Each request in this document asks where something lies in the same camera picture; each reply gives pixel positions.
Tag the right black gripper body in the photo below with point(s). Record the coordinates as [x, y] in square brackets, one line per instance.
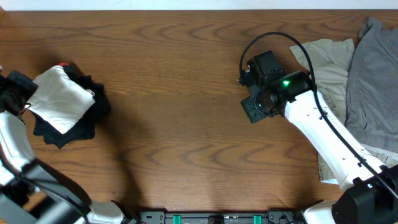
[257, 108]

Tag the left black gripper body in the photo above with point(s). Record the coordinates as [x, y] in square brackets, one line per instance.
[18, 86]

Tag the white printed t-shirt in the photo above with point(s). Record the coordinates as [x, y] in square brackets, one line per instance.
[59, 100]

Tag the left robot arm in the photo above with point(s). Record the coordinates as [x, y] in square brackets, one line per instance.
[31, 190]

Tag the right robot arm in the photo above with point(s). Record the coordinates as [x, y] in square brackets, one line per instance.
[366, 182]

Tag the black folded garment stack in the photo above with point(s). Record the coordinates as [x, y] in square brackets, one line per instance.
[85, 127]

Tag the khaki beige garment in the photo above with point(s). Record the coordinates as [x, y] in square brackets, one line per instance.
[331, 62]

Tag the grey garment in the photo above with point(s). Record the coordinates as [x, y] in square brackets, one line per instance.
[371, 99]

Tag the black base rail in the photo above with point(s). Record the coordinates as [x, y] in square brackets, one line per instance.
[268, 217]

